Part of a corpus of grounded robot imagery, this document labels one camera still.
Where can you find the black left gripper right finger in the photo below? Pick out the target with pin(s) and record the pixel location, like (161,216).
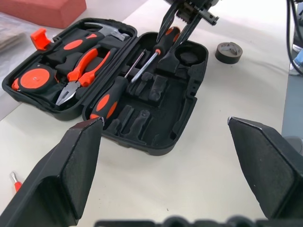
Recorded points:
(267,170)

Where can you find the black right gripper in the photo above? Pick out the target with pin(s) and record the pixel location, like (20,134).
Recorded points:
(189,9)

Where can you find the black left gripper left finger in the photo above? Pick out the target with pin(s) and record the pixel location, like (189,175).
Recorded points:
(59,179)

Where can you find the black orange long screwdriver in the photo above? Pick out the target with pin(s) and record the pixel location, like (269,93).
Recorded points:
(171,33)
(106,101)

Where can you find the black electrical tape roll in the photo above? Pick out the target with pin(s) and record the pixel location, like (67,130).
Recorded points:
(227,59)

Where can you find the black plastic tool case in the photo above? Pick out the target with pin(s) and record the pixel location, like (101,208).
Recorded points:
(165,106)

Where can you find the orange black tape measure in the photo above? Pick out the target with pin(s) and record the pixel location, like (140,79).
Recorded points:
(33,79)

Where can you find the black orange claw hammer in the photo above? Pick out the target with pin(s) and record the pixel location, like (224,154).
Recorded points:
(73,44)

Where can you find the red rectangular brick block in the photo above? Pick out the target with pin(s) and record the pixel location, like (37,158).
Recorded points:
(47,11)

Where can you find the beige folded cloth in bag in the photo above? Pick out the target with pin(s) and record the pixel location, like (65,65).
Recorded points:
(11,37)

